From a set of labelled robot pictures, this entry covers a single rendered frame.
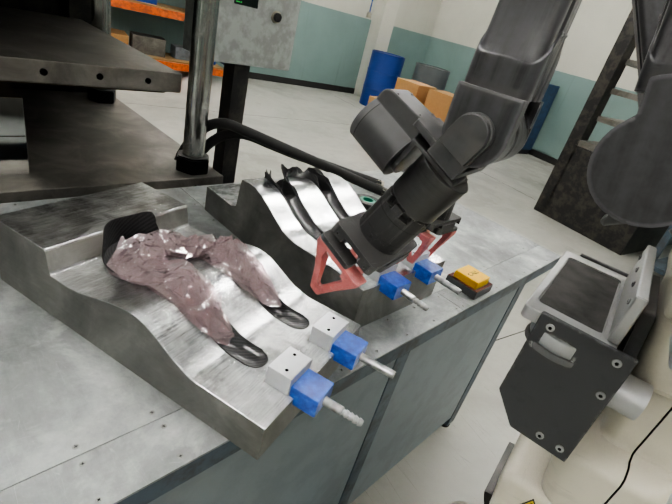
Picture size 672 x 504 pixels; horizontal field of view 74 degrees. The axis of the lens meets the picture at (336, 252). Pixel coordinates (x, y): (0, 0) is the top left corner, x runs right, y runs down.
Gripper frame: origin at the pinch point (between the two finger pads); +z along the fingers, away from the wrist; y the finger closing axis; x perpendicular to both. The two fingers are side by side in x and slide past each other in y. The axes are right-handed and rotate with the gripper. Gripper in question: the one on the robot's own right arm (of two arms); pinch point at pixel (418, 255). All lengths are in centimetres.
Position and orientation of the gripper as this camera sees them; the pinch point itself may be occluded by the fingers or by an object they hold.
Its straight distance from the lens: 87.6
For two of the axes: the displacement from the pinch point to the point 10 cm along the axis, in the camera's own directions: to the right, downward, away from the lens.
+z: -2.3, 8.6, 4.5
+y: -6.9, 1.8, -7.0
